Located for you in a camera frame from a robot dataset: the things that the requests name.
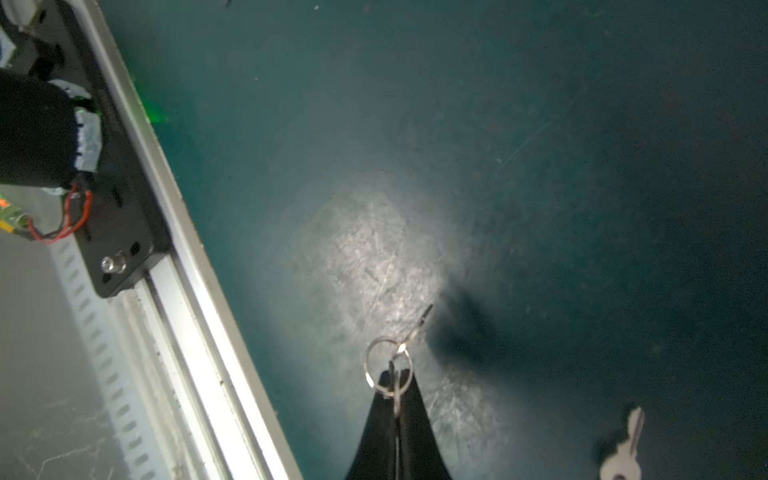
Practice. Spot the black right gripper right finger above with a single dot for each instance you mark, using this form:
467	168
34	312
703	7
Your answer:
417	452

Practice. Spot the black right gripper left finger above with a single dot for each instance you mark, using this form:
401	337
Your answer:
376	456

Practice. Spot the single key with ring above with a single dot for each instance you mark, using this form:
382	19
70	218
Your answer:
623	463

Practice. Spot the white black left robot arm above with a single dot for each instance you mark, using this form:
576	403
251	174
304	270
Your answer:
50	131

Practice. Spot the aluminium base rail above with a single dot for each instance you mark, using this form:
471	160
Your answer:
179	387

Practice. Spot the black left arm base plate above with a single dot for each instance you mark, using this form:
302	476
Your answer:
125	234

